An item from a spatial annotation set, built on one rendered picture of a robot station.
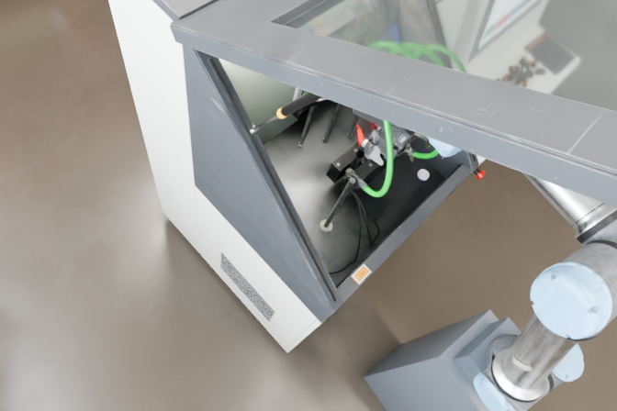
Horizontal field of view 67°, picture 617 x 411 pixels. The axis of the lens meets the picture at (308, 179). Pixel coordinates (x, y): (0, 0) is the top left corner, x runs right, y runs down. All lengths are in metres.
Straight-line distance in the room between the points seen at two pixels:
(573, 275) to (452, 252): 1.71
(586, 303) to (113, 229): 1.96
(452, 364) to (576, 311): 0.70
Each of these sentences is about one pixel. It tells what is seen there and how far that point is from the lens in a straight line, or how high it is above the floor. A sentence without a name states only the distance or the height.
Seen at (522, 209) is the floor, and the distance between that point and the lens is 2.89.
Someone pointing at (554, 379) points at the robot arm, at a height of 1.11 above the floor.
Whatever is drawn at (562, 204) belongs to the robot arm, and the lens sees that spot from 1.01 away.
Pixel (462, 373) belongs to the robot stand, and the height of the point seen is 0.80.
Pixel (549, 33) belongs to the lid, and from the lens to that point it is 0.71.
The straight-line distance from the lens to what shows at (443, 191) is 1.50.
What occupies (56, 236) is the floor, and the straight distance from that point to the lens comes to 2.41.
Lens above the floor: 2.16
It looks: 61 degrees down
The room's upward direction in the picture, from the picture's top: 22 degrees clockwise
